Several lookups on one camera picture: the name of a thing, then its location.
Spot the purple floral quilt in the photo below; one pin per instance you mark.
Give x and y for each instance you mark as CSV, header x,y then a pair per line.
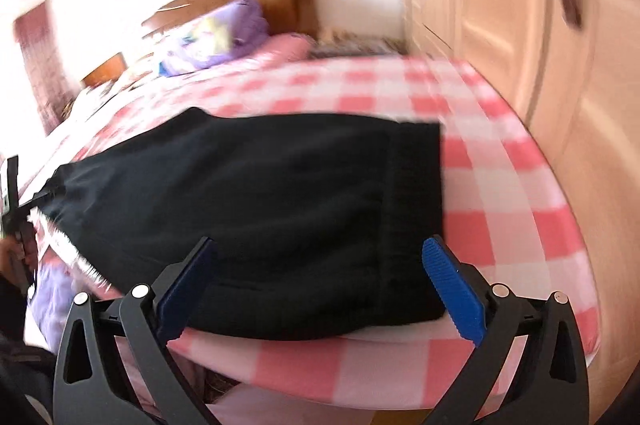
x,y
220,35

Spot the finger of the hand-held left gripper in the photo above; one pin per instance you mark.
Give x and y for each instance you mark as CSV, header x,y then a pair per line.
x,y
13,200

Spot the dark red patterned curtain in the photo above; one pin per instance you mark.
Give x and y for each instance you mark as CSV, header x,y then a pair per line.
x,y
40,65

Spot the small wooden headboard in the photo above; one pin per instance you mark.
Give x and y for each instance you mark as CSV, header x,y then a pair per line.
x,y
105,70

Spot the black pants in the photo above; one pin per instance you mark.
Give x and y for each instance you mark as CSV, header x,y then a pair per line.
x,y
250,205

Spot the pink checkered plastic sheet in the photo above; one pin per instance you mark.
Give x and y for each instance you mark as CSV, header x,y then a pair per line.
x,y
500,185

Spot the purple floral bedsheet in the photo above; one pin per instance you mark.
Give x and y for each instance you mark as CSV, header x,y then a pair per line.
x,y
55,300

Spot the person's dark clothing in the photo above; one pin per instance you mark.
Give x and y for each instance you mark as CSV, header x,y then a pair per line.
x,y
25,355

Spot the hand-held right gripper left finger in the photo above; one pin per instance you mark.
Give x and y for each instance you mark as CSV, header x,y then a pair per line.
x,y
185,290

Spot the pink pillow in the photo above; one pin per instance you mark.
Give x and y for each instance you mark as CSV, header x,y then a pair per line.
x,y
290,47

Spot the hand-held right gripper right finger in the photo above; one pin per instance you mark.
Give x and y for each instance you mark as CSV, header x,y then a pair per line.
x,y
452,290

